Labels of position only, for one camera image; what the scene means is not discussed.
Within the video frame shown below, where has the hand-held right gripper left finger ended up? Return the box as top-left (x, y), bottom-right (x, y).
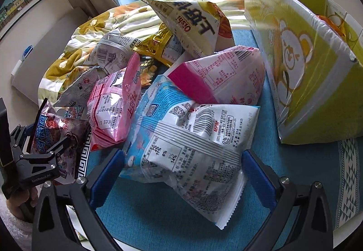
top-left (32, 149), bottom-right (125, 251)

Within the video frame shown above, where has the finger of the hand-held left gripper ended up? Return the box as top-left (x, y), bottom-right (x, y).
top-left (9, 124), bottom-right (37, 152)
top-left (17, 133), bottom-right (70, 165)

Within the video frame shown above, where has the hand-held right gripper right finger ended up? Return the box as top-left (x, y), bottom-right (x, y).
top-left (241, 149), bottom-right (334, 251)

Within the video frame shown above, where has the dark purple snack bag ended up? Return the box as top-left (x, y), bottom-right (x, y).
top-left (31, 98), bottom-right (92, 187)

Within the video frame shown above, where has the silver snack bag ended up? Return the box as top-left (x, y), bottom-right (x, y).
top-left (53, 66), bottom-right (100, 120)

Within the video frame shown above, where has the pink striped snack bag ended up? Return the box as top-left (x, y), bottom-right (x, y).
top-left (86, 53), bottom-right (142, 151)

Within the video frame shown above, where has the blue white snack bag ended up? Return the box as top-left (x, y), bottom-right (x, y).
top-left (119, 75), bottom-right (261, 230)

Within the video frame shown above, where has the magenta white snack bag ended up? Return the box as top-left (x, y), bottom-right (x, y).
top-left (167, 45), bottom-right (266, 106)

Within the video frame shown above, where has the grey white snack bag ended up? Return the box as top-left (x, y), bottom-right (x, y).
top-left (88, 32), bottom-right (144, 75)

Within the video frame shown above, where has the dark green cracker packet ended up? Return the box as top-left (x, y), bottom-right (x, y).
top-left (138, 55), bottom-right (171, 89)

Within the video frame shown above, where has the gold foil snack bag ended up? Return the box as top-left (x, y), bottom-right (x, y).
top-left (132, 24), bottom-right (182, 67)

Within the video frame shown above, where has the yellow white snack bag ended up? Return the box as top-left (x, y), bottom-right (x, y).
top-left (140, 0), bottom-right (235, 63)

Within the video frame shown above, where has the orange snack bag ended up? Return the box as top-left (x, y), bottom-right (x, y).
top-left (314, 12), bottom-right (349, 39)

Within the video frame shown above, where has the person's left forearm white sleeve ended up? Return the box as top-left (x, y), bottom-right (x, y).
top-left (0, 204), bottom-right (35, 251)

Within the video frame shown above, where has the person's left hand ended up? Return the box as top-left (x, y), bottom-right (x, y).
top-left (7, 186), bottom-right (39, 223)

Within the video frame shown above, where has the blue patterned tablecloth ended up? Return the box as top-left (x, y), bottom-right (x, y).
top-left (76, 27), bottom-right (363, 241)

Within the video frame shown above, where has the white panel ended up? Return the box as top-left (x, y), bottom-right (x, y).
top-left (11, 7), bottom-right (95, 104)

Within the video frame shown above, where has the floral striped quilt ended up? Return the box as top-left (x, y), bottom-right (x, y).
top-left (38, 0), bottom-right (247, 108)

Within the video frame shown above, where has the framed wall picture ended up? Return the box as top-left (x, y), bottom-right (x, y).
top-left (0, 0), bottom-right (52, 41)

